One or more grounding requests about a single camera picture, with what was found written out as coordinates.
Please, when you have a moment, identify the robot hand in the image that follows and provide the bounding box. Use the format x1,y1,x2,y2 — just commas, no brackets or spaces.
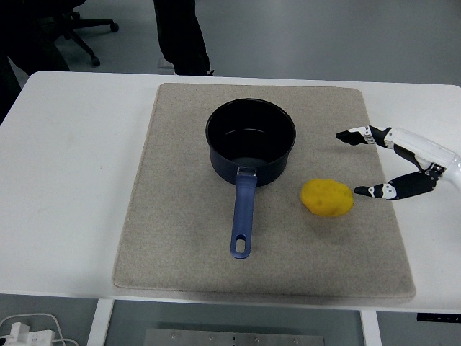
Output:
335,125,461,201

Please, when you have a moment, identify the black table control panel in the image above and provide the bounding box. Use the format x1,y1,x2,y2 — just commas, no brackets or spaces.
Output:
416,313,461,323

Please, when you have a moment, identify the white table leg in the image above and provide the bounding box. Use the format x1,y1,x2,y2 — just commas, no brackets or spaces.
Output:
87,298,115,346
359,309,382,346

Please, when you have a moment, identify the beige table mat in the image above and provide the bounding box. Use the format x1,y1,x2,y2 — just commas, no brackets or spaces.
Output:
112,82,417,299

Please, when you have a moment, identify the person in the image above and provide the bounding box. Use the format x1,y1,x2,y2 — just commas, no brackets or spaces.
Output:
0,0,71,125
153,0,215,77

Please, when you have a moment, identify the grey metal plate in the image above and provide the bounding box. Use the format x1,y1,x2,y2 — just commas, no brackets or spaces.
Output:
143,328,325,346

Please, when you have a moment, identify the black office chair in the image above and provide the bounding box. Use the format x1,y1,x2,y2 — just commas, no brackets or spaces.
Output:
53,0,120,68

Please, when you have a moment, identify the white power strip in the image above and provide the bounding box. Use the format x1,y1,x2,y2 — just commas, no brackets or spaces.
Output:
0,329,55,346

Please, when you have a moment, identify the white plug adapter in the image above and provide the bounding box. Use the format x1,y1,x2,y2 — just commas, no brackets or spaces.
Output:
7,321,33,342

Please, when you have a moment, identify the blue pot with handle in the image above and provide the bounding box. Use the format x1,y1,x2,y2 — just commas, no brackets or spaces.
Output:
205,97,297,260

